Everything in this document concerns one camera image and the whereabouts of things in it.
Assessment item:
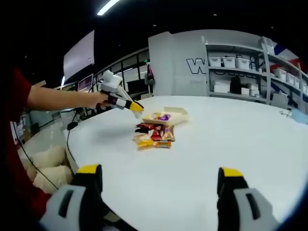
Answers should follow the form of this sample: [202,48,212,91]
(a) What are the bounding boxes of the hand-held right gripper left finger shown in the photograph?
[39,163,109,231]

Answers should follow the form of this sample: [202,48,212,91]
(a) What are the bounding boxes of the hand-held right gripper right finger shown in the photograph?
[216,166,281,231]

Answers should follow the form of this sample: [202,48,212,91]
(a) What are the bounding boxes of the beige food tongs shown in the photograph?
[117,85,145,120]

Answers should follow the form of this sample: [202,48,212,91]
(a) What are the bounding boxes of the pile of snacks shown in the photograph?
[133,112,172,150]

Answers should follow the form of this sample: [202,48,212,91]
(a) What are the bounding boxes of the brown food packet purple label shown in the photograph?
[162,125,175,141]

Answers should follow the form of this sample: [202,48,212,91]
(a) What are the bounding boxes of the beige hexagonal container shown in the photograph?
[141,106,189,126]

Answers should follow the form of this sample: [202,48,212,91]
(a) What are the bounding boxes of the small orange food packet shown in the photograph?
[154,141,172,149]

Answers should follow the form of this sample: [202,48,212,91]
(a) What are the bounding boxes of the person's left hand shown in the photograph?
[92,92,114,112]

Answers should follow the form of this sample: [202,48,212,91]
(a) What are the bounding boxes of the dark monitor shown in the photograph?
[127,80,146,95]

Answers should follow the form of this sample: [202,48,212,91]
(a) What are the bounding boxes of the purple lit monitor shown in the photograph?
[77,74,94,93]

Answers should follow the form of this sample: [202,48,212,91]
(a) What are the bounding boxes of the beige cushion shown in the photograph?
[29,145,67,168]
[32,166,74,193]

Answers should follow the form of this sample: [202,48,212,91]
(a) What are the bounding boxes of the hanging white screen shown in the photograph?
[63,30,96,80]

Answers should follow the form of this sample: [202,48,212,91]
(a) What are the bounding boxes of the red hanging garment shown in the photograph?
[146,64,156,85]

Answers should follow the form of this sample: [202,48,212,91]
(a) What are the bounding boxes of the long ceiling light strip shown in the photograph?
[96,0,121,16]

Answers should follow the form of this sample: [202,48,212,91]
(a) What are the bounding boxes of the blue box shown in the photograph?
[290,109,308,125]

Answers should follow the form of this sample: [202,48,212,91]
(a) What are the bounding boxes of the grey chair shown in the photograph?
[271,92,290,109]

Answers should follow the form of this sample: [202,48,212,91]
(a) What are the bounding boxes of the black bag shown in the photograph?
[230,77,242,94]

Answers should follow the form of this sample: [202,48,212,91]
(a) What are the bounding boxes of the row of white storage bins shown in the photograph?
[208,55,308,95]

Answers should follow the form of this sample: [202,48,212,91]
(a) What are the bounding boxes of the grey metal shelving rack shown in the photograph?
[202,36,308,109]

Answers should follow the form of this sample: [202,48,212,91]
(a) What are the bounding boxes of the red and blue flag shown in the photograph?
[271,42,299,64]

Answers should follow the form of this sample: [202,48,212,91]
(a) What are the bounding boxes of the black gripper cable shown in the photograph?
[11,121,60,191]
[65,105,102,169]

